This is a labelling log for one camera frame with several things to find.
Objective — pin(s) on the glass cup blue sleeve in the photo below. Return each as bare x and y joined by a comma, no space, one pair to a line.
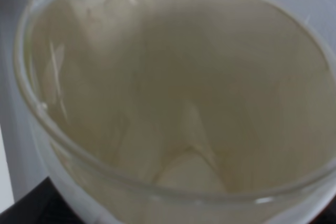
183,111

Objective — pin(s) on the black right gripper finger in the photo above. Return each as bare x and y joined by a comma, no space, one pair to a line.
43,204

